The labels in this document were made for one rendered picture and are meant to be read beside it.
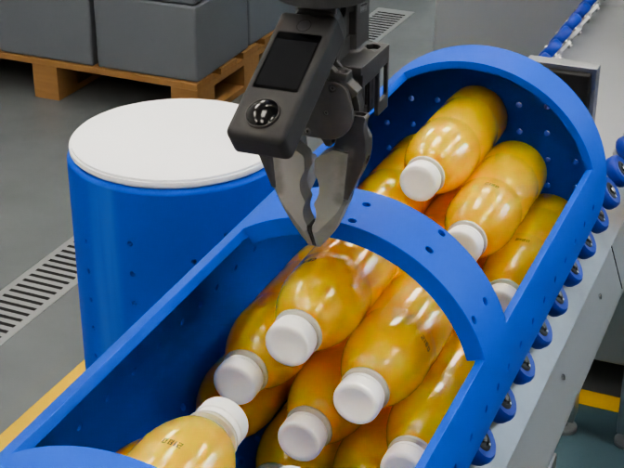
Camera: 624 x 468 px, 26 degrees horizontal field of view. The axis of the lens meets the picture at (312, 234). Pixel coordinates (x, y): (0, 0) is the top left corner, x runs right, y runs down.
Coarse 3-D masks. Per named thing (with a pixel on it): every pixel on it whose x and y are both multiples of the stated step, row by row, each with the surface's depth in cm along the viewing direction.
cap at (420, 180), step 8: (408, 168) 133; (416, 168) 132; (424, 168) 132; (432, 168) 133; (400, 176) 133; (408, 176) 133; (416, 176) 133; (424, 176) 132; (432, 176) 132; (440, 176) 134; (400, 184) 134; (408, 184) 133; (416, 184) 133; (424, 184) 133; (432, 184) 132; (408, 192) 134; (416, 192) 133; (424, 192) 133; (432, 192) 133; (416, 200) 134; (424, 200) 133
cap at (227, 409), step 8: (208, 400) 96; (216, 400) 96; (224, 400) 96; (200, 408) 96; (208, 408) 95; (216, 408) 95; (224, 408) 95; (232, 408) 95; (240, 408) 96; (224, 416) 95; (232, 416) 95; (240, 416) 96; (232, 424) 95; (240, 424) 95; (240, 432) 95; (240, 440) 96
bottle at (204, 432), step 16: (192, 416) 93; (208, 416) 94; (160, 432) 90; (176, 432) 90; (192, 432) 90; (208, 432) 91; (224, 432) 92; (144, 448) 88; (160, 448) 88; (176, 448) 88; (192, 448) 89; (208, 448) 89; (224, 448) 91; (160, 464) 87; (176, 464) 87; (192, 464) 88; (208, 464) 89; (224, 464) 90
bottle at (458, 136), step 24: (456, 96) 146; (480, 96) 145; (432, 120) 140; (456, 120) 139; (480, 120) 141; (504, 120) 147; (432, 144) 135; (456, 144) 136; (480, 144) 140; (456, 168) 135
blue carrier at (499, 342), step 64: (448, 64) 143; (512, 64) 143; (384, 128) 156; (512, 128) 149; (576, 128) 141; (576, 192) 137; (256, 256) 131; (384, 256) 108; (448, 256) 110; (576, 256) 139; (192, 320) 120; (512, 320) 115; (128, 384) 111; (192, 384) 121; (64, 448) 82; (256, 448) 124; (448, 448) 100
